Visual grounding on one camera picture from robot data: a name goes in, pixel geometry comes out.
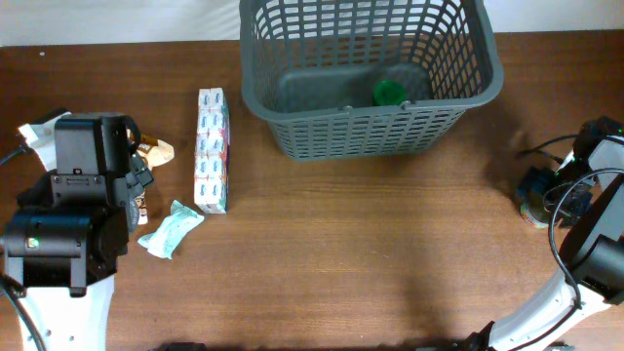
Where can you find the beige brown snack bag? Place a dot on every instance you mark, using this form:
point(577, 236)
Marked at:
point(155, 153)

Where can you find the grey plastic shopping basket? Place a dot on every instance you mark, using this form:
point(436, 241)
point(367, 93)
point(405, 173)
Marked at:
point(309, 69)

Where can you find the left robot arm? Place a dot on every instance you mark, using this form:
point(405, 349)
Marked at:
point(61, 246)

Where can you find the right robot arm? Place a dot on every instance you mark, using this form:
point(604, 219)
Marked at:
point(589, 255)

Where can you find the tissue pack multipack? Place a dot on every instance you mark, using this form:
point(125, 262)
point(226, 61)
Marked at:
point(211, 152)

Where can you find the mint green wrapped packet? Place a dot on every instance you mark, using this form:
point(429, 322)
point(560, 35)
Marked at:
point(174, 227)

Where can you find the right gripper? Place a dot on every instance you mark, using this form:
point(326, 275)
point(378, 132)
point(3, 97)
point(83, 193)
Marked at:
point(535, 180)

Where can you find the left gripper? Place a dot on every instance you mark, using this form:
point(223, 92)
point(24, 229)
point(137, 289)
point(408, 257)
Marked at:
point(141, 177)

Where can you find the green lid glass jar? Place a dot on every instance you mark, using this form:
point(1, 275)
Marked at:
point(388, 92)

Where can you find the silver top tin can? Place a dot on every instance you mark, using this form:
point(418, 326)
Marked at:
point(533, 212)

